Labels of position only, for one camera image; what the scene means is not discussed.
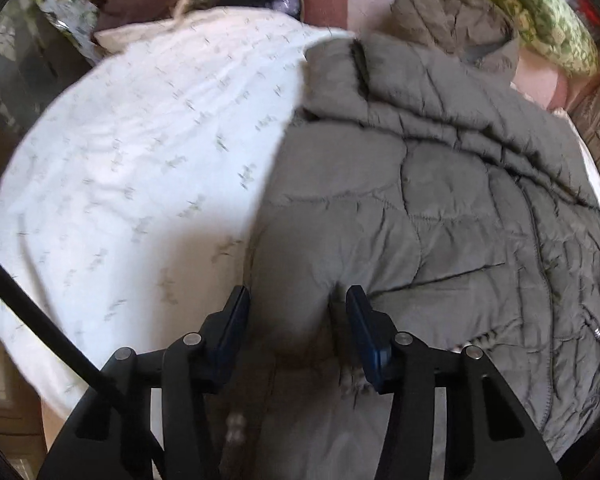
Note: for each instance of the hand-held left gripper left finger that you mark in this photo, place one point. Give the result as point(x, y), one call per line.
point(235, 321)

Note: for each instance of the grey quilted jacket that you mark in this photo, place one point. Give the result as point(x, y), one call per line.
point(430, 185)

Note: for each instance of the white leaf-print duvet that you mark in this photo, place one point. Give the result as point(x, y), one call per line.
point(130, 160)

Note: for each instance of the red item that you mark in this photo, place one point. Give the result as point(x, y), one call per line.
point(590, 10)

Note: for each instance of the pink blanket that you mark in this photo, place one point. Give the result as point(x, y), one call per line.
point(330, 5)

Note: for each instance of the white floral pillow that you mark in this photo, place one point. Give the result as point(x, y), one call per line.
point(65, 5)

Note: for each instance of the brown cloth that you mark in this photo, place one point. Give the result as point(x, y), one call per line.
point(135, 0)

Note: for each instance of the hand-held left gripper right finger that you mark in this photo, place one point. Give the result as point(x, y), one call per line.
point(362, 331)

